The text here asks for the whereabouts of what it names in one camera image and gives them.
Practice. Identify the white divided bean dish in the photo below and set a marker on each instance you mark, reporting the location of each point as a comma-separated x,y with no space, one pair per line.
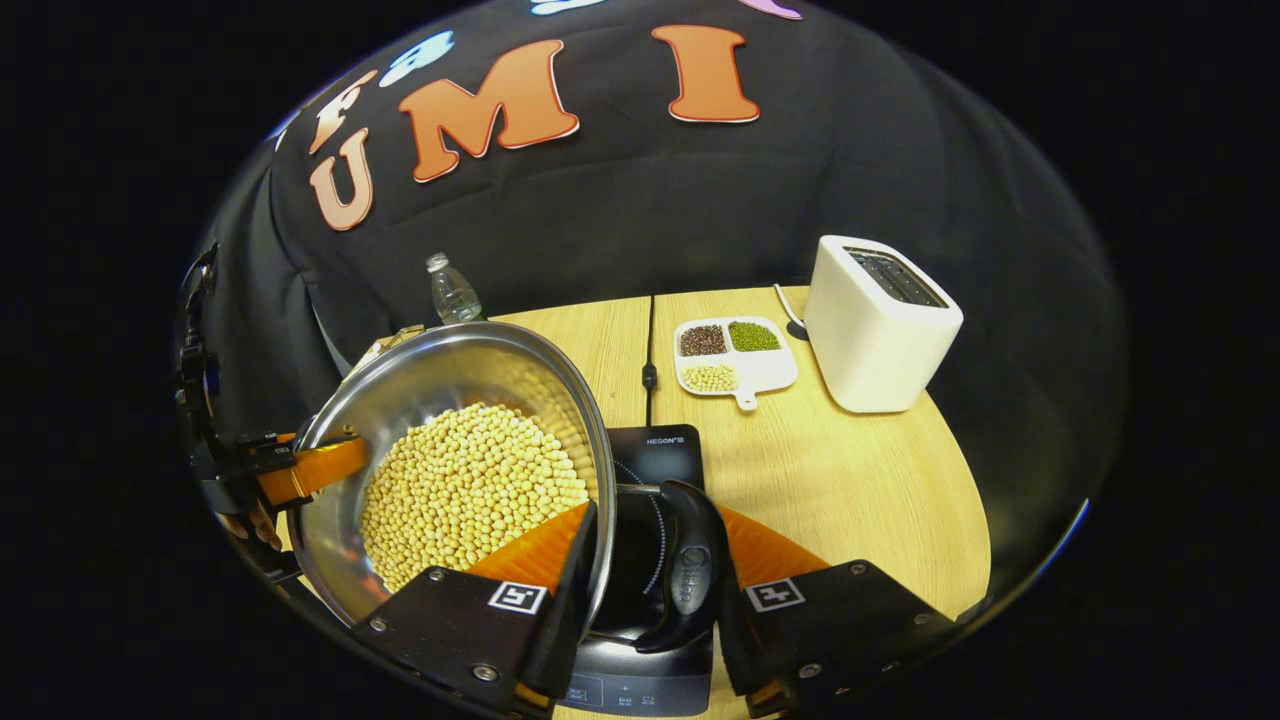
765,372

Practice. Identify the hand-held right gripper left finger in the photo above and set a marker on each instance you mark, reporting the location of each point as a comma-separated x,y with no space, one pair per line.
570,610

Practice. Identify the white toaster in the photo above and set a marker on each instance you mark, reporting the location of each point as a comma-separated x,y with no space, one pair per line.
870,340

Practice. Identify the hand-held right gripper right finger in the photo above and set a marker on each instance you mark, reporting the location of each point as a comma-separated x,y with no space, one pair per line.
850,620

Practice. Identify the black induction cooktop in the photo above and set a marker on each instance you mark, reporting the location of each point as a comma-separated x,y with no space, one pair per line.
665,450

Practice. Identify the clear plastic water bottle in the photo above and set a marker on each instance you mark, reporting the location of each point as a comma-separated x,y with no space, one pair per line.
455,295

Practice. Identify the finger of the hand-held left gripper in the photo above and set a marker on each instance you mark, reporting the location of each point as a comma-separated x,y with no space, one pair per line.
320,468

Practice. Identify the stainless steel pot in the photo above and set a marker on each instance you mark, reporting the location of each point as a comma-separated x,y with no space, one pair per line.
440,370

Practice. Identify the black backdrop cloth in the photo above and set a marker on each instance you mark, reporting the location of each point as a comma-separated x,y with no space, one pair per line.
700,200

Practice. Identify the pile of soybeans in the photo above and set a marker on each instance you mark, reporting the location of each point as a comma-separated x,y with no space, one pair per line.
460,490

